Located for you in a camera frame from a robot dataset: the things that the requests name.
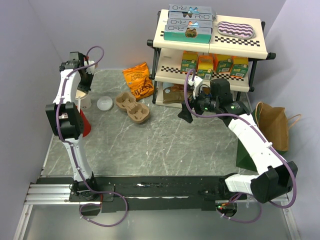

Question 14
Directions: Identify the white plastic cup lid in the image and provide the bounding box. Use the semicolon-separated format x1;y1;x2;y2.
96;96;113;111

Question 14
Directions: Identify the white paper coffee cup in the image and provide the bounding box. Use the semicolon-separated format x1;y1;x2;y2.
75;90;92;110

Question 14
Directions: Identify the purple wavy pattern pouch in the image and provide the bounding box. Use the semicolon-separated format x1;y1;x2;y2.
217;21;256;40

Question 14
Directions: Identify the cream three-tier shelf rack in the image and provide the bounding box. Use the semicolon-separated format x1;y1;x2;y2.
147;9;276;108

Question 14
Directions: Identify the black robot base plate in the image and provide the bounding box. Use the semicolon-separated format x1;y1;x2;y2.
36;176;234;217

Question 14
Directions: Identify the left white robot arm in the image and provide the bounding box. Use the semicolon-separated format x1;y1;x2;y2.
45;51;99;201

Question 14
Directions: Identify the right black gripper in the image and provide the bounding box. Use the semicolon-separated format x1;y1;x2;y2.
177;85;219;124

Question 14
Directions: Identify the teal front R&O box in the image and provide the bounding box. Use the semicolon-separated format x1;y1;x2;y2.
163;25;213;44

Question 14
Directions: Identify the grey back R&O box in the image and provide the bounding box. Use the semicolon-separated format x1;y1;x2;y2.
168;4;217;21

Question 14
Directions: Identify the white wrapped straw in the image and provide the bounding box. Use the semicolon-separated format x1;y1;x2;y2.
77;97;81;113

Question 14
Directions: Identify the brown snack bag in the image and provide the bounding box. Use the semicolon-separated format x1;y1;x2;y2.
162;82;185;104

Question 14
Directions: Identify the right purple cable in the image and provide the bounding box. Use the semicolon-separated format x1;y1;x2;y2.
183;68;298;224

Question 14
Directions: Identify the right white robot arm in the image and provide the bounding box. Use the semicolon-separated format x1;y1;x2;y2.
178;76;298;208

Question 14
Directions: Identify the brown cardboard cup carrier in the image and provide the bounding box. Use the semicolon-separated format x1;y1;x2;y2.
115;92;150;124

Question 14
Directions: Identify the red straw holder cup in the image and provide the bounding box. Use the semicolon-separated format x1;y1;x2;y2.
80;109;92;138

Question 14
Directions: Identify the dark green paper bag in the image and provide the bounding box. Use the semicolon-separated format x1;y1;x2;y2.
235;106;288;173

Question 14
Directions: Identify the aluminium rail frame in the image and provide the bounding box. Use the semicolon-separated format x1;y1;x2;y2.
13;183;302;240

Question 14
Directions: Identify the orange kettle chips bag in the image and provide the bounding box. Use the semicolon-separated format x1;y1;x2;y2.
122;62;155;101

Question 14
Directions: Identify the brown paper bag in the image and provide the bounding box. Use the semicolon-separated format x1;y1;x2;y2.
252;101;302;155

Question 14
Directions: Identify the green juice carton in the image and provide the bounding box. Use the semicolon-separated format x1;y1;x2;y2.
214;54;233;73
180;51;198;73
229;56;249;78

